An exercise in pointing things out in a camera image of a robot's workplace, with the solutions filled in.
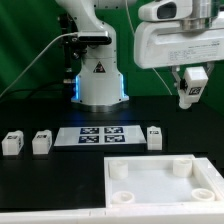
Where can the white square table top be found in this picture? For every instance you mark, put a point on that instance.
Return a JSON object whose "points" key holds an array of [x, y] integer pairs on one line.
{"points": [[152, 180]]}

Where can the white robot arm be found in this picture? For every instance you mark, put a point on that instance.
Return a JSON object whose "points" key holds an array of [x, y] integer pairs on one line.
{"points": [[100, 85]]}

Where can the white front rail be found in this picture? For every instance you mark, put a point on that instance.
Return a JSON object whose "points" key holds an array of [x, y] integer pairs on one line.
{"points": [[199, 213]]}

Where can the white sheet with tags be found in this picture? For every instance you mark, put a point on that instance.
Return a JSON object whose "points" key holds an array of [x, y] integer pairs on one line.
{"points": [[99, 135]]}

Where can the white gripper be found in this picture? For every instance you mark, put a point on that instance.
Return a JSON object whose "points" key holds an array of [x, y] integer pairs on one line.
{"points": [[166, 44]]}

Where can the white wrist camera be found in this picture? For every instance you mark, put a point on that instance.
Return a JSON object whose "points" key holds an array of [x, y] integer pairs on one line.
{"points": [[165, 10]]}

